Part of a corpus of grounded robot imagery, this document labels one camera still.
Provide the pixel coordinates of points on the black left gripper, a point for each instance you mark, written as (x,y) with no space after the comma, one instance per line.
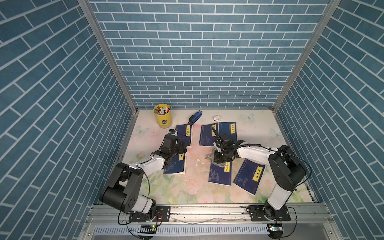
(182,147)

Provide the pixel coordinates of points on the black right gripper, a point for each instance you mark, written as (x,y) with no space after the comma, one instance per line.
(217,159)

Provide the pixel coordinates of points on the blue book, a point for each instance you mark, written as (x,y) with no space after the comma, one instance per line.
(176,166)
(249,176)
(228,131)
(208,135)
(184,133)
(221,175)

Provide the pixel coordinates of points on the grey wiping cloth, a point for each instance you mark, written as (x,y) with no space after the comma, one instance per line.
(218,159)

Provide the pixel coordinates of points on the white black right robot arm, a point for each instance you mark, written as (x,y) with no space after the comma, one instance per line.
(288,170)

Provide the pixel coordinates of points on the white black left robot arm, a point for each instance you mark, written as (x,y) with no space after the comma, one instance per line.
(122,189)

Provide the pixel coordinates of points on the yellow pen cup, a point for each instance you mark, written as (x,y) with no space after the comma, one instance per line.
(163,115)

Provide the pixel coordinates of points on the blue black stapler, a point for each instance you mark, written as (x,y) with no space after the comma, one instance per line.
(193,118)

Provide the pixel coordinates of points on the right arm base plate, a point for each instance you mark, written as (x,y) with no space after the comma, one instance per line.
(261,213)

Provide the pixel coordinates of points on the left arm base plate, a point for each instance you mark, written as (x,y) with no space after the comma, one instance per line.
(156,213)

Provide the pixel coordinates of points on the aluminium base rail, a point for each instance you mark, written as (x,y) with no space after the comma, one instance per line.
(312,213)

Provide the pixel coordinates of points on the white cable duct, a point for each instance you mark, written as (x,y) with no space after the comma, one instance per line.
(182,230)

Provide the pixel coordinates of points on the aluminium corner post left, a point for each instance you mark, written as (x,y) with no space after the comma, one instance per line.
(95,26)

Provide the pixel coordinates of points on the aluminium corner post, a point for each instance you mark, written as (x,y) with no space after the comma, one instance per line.
(95,26)
(318,30)

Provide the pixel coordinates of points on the aluminium corner post right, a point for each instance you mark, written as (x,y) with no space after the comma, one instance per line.
(318,30)

